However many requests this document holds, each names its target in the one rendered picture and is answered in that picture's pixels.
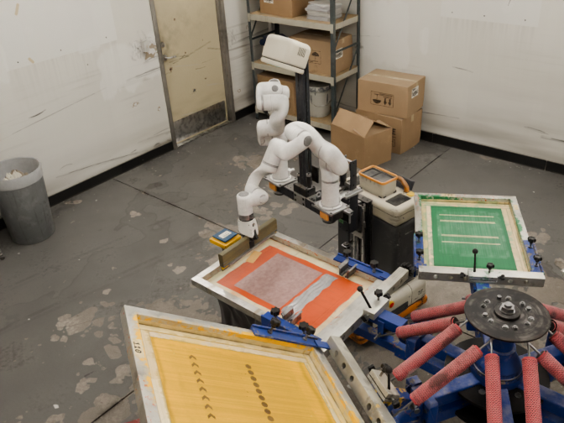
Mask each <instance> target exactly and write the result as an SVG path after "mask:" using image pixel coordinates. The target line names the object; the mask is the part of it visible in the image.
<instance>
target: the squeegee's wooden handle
mask: <svg viewBox="0 0 564 423"><path fill-rule="evenodd" d="M276 231H277V221H276V219H275V218H273V217H272V218H270V219H269V220H268V221H267V222H265V223H264V224H262V225H261V226H259V227H258V239H257V240H254V245H255V244H256V243H258V242H259V241H261V240H262V239H264V238H266V237H267V236H268V235H270V233H272V232H276ZM249 242H250V240H249V237H248V236H244V237H243V238H241V239H240V240H238V241H237V242H235V243H234V244H233V245H231V246H230V247H228V248H226V249H225V250H223V251H222V252H220V253H219V254H218V258H219V264H220V266H221V267H223V268H225V267H227V266H228V264H229V263H230V262H231V261H233V260H234V259H235V258H236V257H238V256H239V255H241V254H242V253H244V252H245V251H247V250H248V249H250V247H249Z"/></svg>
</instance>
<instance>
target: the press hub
mask: <svg viewBox="0 0 564 423"><path fill-rule="evenodd" d="M464 313H465V316H466V318H467V320H468V321H469V323H470V324H471V325H472V326H473V327H474V328H475V329H477V330H478V331H479V332H481V333H482V334H484V335H486V336H488V337H489V338H488V339H487V341H486V342H488V341H489V340H490V337H491V338H493V339H494V340H493V353H495V354H497V355H498V356H499V363H500V380H501V389H507V390H508V392H509V401H510V405H511V410H512V415H513V419H514V423H526V421H525V397H524V390H522V389H518V388H517V385H518V384H519V383H520V382H521V381H522V379H523V370H522V361H521V359H520V358H519V356H520V355H523V354H526V353H528V350H527V349H525V348H523V347H521V346H520V345H518V344H516V343H524V342H533V341H535V340H538V339H540V338H541V337H543V336H544V335H545V334H546V333H547V332H548V331H549V329H550V327H551V316H550V313H549V311H548V310H547V309H546V308H545V306H544V305H543V304H542V303H540V302H539V301H538V300H537V299H536V298H534V297H533V296H531V295H528V294H526V293H524V292H521V291H519V290H513V289H509V288H502V287H493V288H486V289H482V290H478V291H476V292H474V293H473V294H471V295H470V296H469V297H468V298H467V300H466V302H465V305H464ZM472 345H474V346H475V345H477V346H478V347H481V346H482V345H483V338H482V337H475V338H470V339H467V340H465V341H462V342H459V343H458V344H457V345H455V346H457V347H459V348H461V349H463V350H465V351H466V350H467V349H469V348H470V347H471V346H472ZM481 351H482V352H483V356H482V357H481V358H480V359H479V360H478V361H477V362H475V363H474V364H473V365H471V366H470V367H469V368H467V369H466V370H465V371H463V372H462V373H460V374H459V375H458V377H459V376H462V375H464V374H467V373H473V375H474V376H475V378H476V379H477V380H479V381H480V382H481V384H479V385H476V386H474V387H472V388H469V389H464V390H462V391H459V392H458V395H459V396H460V397H461V398H463V399H464V400H466V401H467V402H468V403H469V404H471V405H469V406H467V407H464V408H462V409H460V410H456V411H455V415H456V416H457V417H458V418H460V419H461V420H463V421H464V422H466V423H487V409H486V386H485V362H484V356H485V355H486V354H488V353H491V352H490V343H489V344H488V345H487V346H486V347H484V348H483V349H481ZM538 374H539V384H540V385H542V386H545V387H547V388H548V389H549V388H550V386H551V382H550V377H549V374H548V373H547V371H546V370H545V369H544V368H543V367H542V366H541V365H540V364H538Z"/></svg>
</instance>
